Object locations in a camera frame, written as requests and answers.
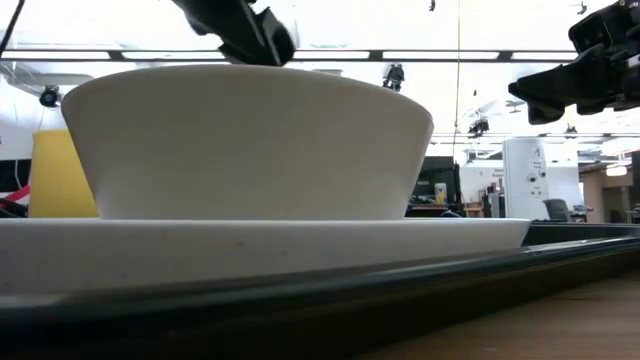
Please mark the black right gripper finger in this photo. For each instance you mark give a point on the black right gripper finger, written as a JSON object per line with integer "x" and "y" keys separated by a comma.
{"x": 570, "y": 80}
{"x": 542, "y": 116}

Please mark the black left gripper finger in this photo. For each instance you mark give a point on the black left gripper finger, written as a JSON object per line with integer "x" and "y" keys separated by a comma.
{"x": 260, "y": 40}

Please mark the off-white bowl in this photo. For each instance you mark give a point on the off-white bowl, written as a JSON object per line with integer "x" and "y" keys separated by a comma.
{"x": 250, "y": 150}

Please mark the white round plate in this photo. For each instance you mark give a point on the white round plate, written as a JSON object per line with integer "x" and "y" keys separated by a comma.
{"x": 250, "y": 250}

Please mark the yellow mug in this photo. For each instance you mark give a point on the yellow mug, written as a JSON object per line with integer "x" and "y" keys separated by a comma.
{"x": 55, "y": 175}

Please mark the black plastic tray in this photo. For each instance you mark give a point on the black plastic tray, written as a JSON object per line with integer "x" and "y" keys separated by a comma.
{"x": 350, "y": 310}

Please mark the black ceiling-hung device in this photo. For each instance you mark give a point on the black ceiling-hung device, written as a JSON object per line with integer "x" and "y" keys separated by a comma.
{"x": 393, "y": 77}
{"x": 49, "y": 96}
{"x": 478, "y": 127}

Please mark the white tall kiosk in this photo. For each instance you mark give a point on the white tall kiosk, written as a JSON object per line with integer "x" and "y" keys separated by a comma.
{"x": 525, "y": 180}

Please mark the grey office chair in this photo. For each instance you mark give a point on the grey office chair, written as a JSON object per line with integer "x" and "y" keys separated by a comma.
{"x": 557, "y": 210}

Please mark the black monitor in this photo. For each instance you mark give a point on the black monitor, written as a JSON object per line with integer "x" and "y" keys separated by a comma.
{"x": 435, "y": 175}

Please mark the black aluminium table frame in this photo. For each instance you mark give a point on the black aluminium table frame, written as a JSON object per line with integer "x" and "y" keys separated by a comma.
{"x": 300, "y": 55}

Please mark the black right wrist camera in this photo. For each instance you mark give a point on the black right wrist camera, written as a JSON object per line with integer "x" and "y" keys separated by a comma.
{"x": 605, "y": 25}

